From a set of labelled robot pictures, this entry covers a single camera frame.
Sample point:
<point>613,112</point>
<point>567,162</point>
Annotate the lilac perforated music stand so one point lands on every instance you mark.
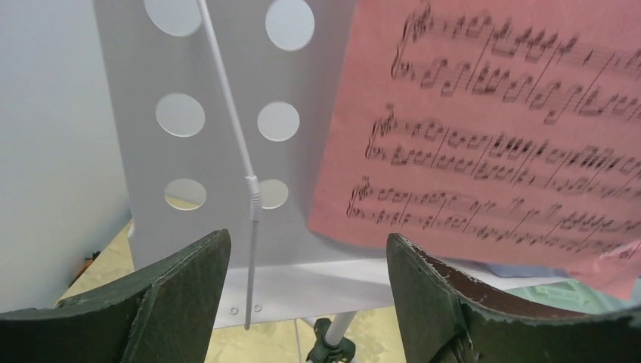
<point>221,123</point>

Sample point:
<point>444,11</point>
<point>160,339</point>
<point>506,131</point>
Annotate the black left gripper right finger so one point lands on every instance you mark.
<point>446,315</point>

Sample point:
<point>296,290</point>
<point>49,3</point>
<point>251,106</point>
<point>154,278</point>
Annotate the pink paper folder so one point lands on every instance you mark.
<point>502,132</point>

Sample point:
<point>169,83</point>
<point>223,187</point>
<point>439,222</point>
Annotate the translucent green storage box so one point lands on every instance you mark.
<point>574,296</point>

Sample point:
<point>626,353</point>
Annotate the white sheet music pages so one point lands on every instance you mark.
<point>526,271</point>

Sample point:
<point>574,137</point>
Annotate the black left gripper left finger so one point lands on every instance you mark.
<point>164,312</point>

